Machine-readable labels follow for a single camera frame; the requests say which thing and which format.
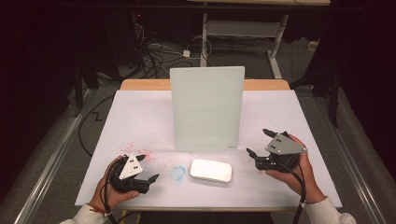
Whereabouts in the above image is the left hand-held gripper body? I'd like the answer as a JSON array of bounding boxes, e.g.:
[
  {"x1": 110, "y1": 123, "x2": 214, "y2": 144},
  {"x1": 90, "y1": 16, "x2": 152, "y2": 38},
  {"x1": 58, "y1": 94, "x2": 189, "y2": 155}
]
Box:
[{"x1": 108, "y1": 153, "x2": 151, "y2": 194}]

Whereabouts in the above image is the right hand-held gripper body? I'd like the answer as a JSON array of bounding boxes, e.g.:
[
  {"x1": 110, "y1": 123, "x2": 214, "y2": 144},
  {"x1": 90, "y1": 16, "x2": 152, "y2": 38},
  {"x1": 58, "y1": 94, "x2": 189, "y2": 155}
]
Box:
[{"x1": 254, "y1": 131, "x2": 308, "y2": 173}]

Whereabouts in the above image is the white whiteboard eraser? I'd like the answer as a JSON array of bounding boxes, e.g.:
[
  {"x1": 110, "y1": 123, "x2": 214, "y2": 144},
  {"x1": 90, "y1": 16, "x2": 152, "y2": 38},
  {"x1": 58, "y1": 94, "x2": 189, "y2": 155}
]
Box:
[{"x1": 190, "y1": 159, "x2": 233, "y2": 184}]

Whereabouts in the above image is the person's left hand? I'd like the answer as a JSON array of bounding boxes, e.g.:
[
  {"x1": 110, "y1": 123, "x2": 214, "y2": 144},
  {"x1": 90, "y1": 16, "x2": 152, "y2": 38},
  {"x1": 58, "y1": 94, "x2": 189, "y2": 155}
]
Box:
[{"x1": 95, "y1": 155, "x2": 140, "y2": 212}]

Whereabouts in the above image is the person's right hand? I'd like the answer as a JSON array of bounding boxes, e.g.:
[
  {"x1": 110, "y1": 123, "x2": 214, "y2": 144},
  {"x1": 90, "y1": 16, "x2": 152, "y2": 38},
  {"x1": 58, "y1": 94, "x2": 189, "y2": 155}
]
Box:
[{"x1": 265, "y1": 133, "x2": 327, "y2": 204}]

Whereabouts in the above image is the white paper table cover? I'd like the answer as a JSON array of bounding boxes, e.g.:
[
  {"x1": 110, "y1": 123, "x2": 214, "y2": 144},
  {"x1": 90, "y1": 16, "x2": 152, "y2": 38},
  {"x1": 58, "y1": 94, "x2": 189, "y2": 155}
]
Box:
[{"x1": 75, "y1": 89, "x2": 344, "y2": 209}]

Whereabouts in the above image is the small standing whiteboard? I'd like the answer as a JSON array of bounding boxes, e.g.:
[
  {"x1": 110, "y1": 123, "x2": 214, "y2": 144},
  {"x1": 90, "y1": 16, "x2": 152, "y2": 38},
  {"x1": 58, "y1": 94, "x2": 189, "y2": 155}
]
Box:
[{"x1": 169, "y1": 65, "x2": 246, "y2": 153}]

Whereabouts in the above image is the black metal stand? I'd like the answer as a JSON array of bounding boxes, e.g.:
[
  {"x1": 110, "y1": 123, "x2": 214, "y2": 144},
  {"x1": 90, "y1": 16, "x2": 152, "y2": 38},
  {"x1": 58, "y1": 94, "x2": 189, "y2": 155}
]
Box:
[
  {"x1": 72, "y1": 59, "x2": 101, "y2": 119},
  {"x1": 290, "y1": 60, "x2": 343, "y2": 129}
]

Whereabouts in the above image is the white power strip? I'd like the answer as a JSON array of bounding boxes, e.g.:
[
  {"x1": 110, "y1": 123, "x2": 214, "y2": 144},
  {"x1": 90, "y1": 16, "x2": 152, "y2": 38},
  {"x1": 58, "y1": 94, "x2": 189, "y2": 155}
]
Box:
[{"x1": 306, "y1": 39, "x2": 321, "y2": 52}]

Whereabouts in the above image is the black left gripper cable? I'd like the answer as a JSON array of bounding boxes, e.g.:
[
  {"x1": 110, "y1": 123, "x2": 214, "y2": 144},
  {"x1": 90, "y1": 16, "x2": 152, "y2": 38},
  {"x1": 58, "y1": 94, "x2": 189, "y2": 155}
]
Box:
[{"x1": 99, "y1": 160, "x2": 119, "y2": 224}]

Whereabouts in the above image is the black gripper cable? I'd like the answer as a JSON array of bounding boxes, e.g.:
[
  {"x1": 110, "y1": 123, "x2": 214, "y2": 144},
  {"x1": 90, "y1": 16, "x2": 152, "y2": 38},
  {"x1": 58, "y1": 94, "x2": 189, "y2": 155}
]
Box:
[
  {"x1": 274, "y1": 160, "x2": 308, "y2": 224},
  {"x1": 99, "y1": 160, "x2": 119, "y2": 224}
]

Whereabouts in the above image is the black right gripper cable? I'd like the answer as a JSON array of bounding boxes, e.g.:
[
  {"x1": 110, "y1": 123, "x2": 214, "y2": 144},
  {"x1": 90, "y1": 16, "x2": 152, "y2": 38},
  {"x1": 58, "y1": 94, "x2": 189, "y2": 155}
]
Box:
[{"x1": 274, "y1": 160, "x2": 308, "y2": 224}]

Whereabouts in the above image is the red string bracelet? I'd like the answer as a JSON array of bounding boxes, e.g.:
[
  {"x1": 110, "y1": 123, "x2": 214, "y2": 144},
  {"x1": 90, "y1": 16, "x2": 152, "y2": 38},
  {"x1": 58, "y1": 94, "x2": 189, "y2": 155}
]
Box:
[{"x1": 88, "y1": 203, "x2": 112, "y2": 217}]

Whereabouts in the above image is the black floor cable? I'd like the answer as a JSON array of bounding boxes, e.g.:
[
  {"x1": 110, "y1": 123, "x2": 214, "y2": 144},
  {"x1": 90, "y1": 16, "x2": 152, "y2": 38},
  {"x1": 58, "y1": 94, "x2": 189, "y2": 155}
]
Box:
[{"x1": 78, "y1": 94, "x2": 115, "y2": 158}]

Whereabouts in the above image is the aluminium floor rail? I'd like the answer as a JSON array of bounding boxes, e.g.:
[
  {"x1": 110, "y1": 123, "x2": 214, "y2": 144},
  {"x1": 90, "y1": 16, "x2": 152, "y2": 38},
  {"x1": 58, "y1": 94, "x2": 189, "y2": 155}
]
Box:
[
  {"x1": 314, "y1": 92, "x2": 388, "y2": 224},
  {"x1": 13, "y1": 88, "x2": 96, "y2": 224}
]

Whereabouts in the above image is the tangle of floor cables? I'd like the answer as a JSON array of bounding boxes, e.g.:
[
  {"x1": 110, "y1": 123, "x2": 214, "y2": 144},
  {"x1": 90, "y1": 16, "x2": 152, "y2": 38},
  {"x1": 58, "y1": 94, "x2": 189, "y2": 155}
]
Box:
[{"x1": 130, "y1": 11, "x2": 195, "y2": 79}]

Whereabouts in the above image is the white metal desk frame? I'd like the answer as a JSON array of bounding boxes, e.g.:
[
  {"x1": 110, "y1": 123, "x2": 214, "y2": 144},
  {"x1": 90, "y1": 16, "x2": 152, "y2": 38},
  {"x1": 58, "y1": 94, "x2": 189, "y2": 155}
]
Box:
[{"x1": 186, "y1": 0, "x2": 332, "y2": 79}]

